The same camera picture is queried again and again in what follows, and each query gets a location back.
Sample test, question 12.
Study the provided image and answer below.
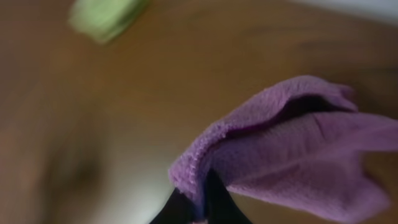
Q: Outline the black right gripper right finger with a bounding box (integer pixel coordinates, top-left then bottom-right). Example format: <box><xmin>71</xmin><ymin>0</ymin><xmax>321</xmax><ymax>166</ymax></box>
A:
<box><xmin>205</xmin><ymin>169</ymin><xmax>252</xmax><ymax>224</ymax></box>

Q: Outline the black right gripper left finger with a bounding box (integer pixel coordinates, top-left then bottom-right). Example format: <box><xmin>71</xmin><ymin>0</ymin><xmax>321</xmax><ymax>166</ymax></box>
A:
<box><xmin>150</xmin><ymin>188</ymin><xmax>197</xmax><ymax>224</ymax></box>

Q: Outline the purple microfiber cloth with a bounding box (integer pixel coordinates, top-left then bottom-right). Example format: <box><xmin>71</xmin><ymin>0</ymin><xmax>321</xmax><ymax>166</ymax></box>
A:
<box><xmin>169</xmin><ymin>76</ymin><xmax>397</xmax><ymax>223</ymax></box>

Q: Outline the folded green cloth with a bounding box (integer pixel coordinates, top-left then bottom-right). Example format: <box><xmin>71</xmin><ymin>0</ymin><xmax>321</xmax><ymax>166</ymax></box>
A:
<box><xmin>68</xmin><ymin>0</ymin><xmax>149</xmax><ymax>44</ymax></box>

